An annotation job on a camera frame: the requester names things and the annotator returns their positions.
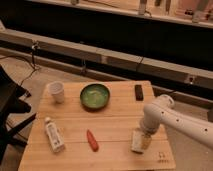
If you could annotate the orange toy carrot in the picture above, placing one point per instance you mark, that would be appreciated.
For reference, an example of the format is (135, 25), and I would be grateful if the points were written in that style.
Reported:
(92, 141)

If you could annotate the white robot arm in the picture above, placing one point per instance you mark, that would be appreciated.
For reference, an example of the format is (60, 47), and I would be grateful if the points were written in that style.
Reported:
(160, 111)

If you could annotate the black tripod stand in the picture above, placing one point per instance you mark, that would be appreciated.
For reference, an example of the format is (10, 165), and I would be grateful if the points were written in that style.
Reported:
(10, 93)

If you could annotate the white paper cup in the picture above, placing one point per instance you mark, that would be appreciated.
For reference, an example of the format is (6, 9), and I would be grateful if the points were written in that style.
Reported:
(56, 90)

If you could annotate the white tube with label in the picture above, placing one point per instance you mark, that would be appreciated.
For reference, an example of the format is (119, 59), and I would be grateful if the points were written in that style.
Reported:
(53, 135)

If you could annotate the grey metal rail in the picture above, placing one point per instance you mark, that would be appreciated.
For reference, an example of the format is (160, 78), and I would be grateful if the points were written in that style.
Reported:
(176, 72)

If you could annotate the green ceramic bowl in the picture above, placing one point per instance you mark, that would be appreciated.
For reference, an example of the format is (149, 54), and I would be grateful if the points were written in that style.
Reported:
(94, 96)

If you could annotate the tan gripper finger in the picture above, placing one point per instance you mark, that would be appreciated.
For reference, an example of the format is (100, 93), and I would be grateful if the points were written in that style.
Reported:
(146, 141)

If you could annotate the white sponge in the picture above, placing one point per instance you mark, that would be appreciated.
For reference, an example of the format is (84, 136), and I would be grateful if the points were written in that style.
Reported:
(136, 145)

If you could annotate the dark brown rectangular block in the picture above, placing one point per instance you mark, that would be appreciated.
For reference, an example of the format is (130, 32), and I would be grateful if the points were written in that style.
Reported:
(139, 93)

